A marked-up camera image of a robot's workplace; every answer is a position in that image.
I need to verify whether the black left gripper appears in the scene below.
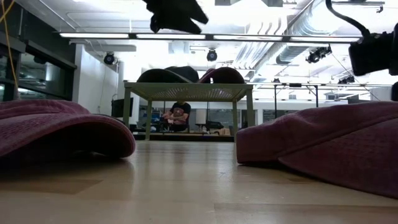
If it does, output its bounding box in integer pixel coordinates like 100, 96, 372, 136
142, 0, 210, 35

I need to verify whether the dark grey baseball cap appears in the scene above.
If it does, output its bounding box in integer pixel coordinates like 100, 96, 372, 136
136, 65, 200, 84

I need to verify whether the maroon baseball cap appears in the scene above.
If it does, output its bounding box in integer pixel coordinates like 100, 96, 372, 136
235, 101, 398, 200
198, 66, 246, 85
0, 99, 137, 159

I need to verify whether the green perforated metal shelf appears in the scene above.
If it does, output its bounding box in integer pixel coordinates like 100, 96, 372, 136
123, 81, 256, 141

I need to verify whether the person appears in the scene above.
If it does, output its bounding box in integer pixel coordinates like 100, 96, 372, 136
161, 100, 192, 133

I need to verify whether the long ceiling light bar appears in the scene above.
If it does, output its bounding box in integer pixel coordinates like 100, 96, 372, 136
58, 32, 363, 44

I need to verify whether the small black monitor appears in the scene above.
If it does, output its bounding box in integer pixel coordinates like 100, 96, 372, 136
111, 97, 134, 118

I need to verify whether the black framed background table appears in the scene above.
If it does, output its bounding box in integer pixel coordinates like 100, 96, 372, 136
272, 82, 320, 124

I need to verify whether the black ceiling spotlight cluster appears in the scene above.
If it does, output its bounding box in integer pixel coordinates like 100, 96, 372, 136
305, 45, 333, 64

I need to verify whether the black framed glass partition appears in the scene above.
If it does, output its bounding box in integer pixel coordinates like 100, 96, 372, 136
0, 0, 78, 103

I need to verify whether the large black monitor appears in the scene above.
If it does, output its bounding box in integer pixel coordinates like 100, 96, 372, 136
347, 95, 379, 103

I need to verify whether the silver ventilation duct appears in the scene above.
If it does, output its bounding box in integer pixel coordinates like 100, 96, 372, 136
233, 0, 315, 74

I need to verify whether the black aluminium table frame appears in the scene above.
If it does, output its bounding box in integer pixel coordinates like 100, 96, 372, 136
132, 132, 236, 142

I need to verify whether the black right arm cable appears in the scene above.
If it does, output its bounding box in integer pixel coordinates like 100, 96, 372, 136
325, 0, 371, 37

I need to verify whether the yellow hanging cable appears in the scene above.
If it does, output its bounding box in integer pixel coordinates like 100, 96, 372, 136
0, 0, 22, 103

